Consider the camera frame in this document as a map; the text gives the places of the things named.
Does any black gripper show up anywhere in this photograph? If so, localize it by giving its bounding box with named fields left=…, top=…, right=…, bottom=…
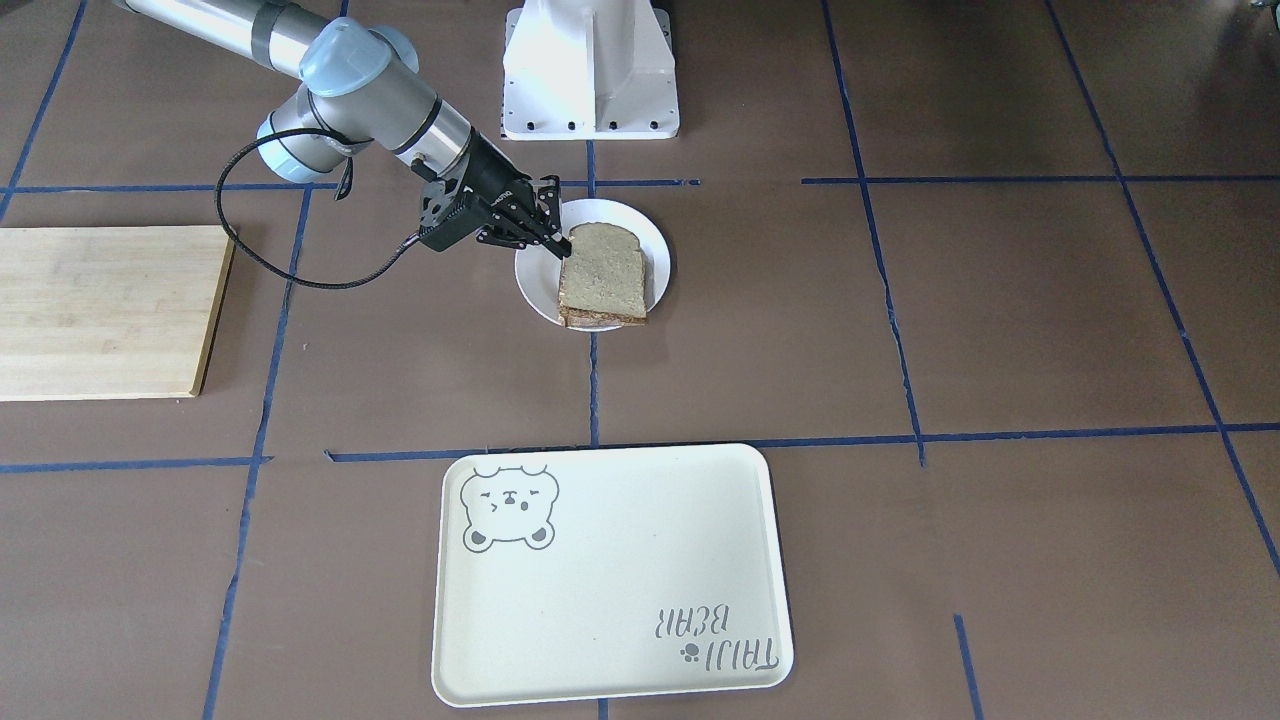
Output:
left=451, top=129, right=573, bottom=260

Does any brown bread slice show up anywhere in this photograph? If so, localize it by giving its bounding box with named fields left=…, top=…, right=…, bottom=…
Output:
left=558, top=222, right=648, bottom=328

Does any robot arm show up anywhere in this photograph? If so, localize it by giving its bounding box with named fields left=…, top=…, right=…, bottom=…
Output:
left=125, top=1, right=571, bottom=258

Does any white round plate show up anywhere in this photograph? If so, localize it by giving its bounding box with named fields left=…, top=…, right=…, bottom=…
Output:
left=515, top=199, right=673, bottom=327

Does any cream bear serving tray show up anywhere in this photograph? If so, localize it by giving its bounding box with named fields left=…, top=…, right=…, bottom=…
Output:
left=431, top=445, right=795, bottom=708

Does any wooden cutting board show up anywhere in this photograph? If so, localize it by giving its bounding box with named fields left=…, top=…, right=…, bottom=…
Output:
left=1, top=225, right=233, bottom=402

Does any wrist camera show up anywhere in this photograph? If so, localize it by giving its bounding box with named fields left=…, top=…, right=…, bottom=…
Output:
left=416, top=176, right=488, bottom=252

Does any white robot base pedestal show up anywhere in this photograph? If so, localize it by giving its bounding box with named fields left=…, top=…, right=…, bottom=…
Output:
left=502, top=1, right=681, bottom=142

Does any black camera cable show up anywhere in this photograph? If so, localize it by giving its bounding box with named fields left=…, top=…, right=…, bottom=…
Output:
left=214, top=127, right=426, bottom=292

